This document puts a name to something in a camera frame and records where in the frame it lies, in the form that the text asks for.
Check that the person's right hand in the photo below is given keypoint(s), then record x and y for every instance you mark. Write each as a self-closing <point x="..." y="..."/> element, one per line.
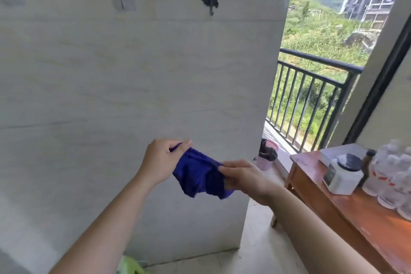
<point x="249" y="182"/>

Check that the person's left hand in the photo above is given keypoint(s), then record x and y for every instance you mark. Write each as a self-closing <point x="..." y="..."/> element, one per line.
<point x="157" y="161"/>

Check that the person's left fingers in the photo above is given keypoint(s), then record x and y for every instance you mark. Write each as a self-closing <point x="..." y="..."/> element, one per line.
<point x="179" y="146"/>

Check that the person's right thumb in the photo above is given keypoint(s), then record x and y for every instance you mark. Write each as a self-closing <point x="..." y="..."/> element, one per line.
<point x="237" y="164"/>

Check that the blue cloth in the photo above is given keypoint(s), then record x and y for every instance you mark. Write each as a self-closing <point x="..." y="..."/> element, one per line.
<point x="200" y="174"/>

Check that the person's right forearm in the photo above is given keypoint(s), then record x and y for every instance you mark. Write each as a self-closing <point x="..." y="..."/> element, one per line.
<point x="318" y="238"/>

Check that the person's left forearm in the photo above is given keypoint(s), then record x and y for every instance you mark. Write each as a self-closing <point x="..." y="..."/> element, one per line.
<point x="102" y="228"/>

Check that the pink plastic basket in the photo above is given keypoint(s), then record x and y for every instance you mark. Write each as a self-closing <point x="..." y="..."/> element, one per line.
<point x="268" y="158"/>

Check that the black item in basket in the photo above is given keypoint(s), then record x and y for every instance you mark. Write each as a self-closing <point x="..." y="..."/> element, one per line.
<point x="267" y="152"/>

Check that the black metal balcony railing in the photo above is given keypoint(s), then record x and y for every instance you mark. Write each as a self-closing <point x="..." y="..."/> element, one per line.
<point x="308" y="90"/>

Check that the white flat box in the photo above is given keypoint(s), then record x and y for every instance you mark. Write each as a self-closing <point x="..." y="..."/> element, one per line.
<point x="340" y="151"/>

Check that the white jar with black lid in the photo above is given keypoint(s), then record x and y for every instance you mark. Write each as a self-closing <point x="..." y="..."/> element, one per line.
<point x="343" y="174"/>

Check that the brown wooden table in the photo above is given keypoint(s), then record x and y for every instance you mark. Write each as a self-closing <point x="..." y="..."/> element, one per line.
<point x="346" y="216"/>

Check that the brown glass bottle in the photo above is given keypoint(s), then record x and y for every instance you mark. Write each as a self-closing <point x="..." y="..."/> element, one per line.
<point x="366" y="167"/>

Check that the green plastic bag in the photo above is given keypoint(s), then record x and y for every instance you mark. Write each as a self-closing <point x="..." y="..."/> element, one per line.
<point x="128" y="266"/>

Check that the cluster of clear water bottles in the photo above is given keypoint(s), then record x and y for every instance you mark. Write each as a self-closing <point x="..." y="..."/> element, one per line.
<point x="390" y="177"/>

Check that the grey boulder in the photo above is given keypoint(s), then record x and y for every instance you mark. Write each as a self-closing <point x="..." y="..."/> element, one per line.
<point x="361" y="40"/>

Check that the black window frame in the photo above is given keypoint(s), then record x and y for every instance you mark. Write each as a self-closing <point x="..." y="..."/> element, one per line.
<point x="377" y="84"/>

